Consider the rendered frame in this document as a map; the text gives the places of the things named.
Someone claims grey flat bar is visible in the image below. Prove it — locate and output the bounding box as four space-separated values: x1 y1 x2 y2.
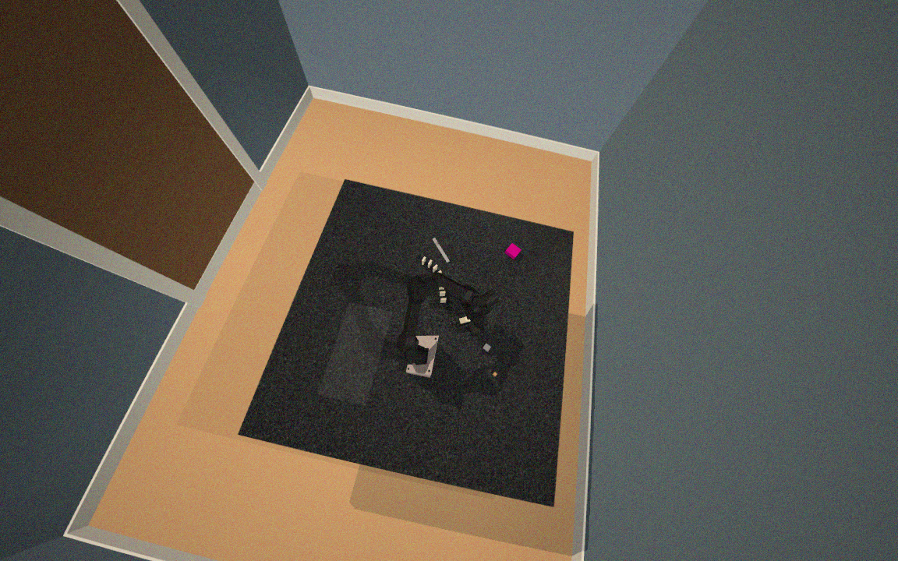
432 238 450 263

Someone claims magenta block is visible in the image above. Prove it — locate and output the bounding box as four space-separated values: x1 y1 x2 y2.
505 243 521 259

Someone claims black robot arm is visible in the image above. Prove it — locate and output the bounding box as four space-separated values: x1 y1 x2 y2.
396 272 499 365

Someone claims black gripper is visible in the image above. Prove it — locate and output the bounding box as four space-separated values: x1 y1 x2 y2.
459 296 485 336

